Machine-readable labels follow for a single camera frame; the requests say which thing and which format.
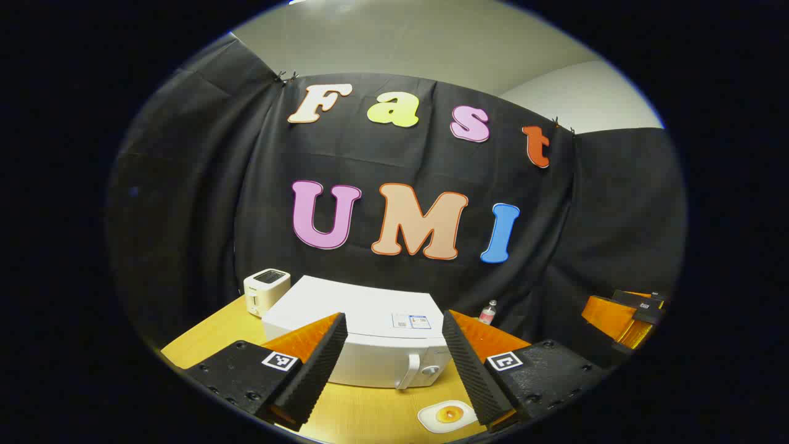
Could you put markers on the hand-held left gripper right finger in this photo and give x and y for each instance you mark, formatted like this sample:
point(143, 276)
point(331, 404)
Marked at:
point(471, 376)

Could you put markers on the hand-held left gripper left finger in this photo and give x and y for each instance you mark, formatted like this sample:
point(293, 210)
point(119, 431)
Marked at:
point(314, 376)

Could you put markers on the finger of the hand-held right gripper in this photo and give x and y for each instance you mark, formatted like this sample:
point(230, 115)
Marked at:
point(607, 317)

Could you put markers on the white microwave oven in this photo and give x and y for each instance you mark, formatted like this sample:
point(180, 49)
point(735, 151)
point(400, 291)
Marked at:
point(357, 308)

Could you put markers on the white square plate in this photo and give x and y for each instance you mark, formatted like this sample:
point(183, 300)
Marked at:
point(428, 420)

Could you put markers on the round golden bread bun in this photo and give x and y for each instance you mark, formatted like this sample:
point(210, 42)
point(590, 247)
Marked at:
point(449, 414)

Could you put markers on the small pink label bottle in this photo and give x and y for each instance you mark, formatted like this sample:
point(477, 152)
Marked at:
point(487, 316)

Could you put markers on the white toaster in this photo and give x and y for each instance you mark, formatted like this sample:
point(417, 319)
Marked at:
point(265, 296)

